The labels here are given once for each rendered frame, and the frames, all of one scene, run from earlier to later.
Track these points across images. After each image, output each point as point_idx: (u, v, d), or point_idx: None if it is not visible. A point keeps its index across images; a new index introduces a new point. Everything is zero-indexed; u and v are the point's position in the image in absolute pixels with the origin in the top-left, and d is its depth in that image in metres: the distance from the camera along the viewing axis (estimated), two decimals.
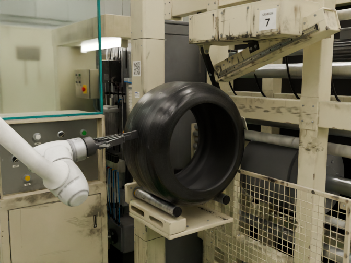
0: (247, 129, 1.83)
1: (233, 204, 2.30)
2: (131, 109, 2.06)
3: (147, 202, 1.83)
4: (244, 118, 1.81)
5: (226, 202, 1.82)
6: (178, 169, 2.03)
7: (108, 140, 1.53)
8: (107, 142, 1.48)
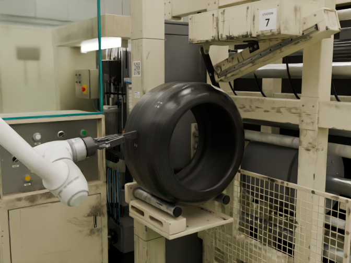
0: (225, 92, 1.72)
1: (233, 204, 2.30)
2: (131, 109, 2.06)
3: None
4: (215, 88, 1.69)
5: (228, 201, 1.82)
6: (178, 169, 2.03)
7: (108, 140, 1.53)
8: (107, 142, 1.48)
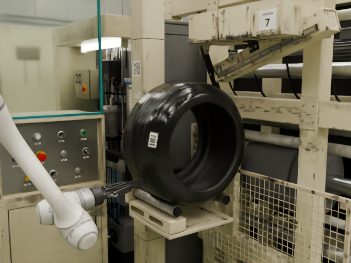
0: (158, 133, 1.54)
1: (233, 204, 2.30)
2: (131, 109, 2.06)
3: (147, 197, 1.82)
4: (155, 148, 1.54)
5: (224, 201, 1.81)
6: (178, 169, 2.03)
7: (116, 189, 1.57)
8: (115, 192, 1.52)
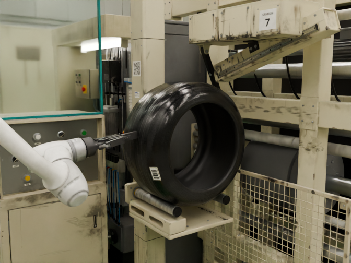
0: (156, 167, 1.55)
1: (233, 204, 2.30)
2: (131, 109, 2.06)
3: (148, 195, 1.82)
4: (160, 180, 1.57)
5: (224, 200, 1.81)
6: (178, 169, 2.03)
7: (108, 140, 1.53)
8: (107, 142, 1.48)
